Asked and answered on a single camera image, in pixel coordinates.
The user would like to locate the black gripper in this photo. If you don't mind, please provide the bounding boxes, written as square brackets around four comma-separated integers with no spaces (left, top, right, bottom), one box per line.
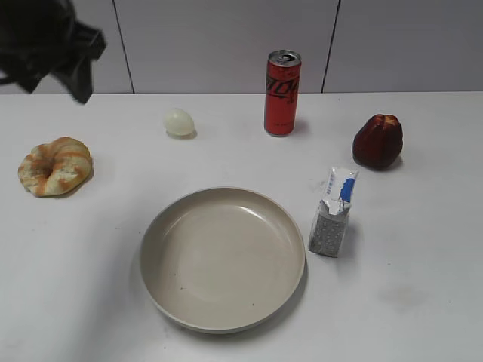
[1,1,106,104]

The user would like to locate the red soda can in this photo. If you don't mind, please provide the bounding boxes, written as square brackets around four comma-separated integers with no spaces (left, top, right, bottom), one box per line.
[264,50,302,137]

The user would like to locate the dark red wax apple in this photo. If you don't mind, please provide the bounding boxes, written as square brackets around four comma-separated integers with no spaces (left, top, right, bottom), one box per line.
[352,114,403,170]

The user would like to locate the beige round plate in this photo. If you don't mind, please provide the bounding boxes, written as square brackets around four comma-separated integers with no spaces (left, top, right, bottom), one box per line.
[140,187,306,334]

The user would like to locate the swirled bread roll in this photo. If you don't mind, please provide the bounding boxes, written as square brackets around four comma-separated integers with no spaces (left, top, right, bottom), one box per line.
[17,137,93,198]

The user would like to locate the white egg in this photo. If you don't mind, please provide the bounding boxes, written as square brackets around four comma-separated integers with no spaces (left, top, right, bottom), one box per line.
[163,108,195,138]

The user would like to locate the blue white milk carton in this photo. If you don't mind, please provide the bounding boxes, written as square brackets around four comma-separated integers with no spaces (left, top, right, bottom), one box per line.
[308,167,358,258]

